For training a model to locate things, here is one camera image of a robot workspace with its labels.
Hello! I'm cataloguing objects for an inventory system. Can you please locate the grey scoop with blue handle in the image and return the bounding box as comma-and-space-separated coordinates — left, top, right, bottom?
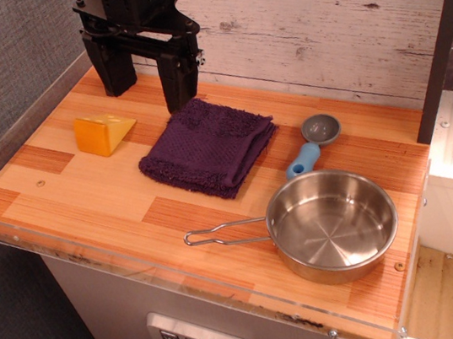
286, 113, 342, 180

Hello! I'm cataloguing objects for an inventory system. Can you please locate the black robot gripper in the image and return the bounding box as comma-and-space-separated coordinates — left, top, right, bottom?
73, 0, 203, 114

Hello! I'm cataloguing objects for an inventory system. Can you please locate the purple folded cloth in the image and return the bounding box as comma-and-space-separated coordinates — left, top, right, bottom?
138, 99, 277, 199

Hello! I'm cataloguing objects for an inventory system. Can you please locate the stainless steel pot with handle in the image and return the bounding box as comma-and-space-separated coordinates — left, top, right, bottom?
176, 159, 407, 307

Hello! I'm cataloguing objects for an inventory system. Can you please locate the yellow cheese wedge toy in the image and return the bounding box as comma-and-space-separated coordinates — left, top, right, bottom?
73, 114, 137, 157

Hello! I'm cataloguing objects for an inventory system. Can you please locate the dark right shelf post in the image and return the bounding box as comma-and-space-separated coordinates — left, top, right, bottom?
417, 0, 453, 145

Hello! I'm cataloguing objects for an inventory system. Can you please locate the clear acrylic table edge guard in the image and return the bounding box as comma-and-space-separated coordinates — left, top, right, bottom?
0, 141, 429, 339

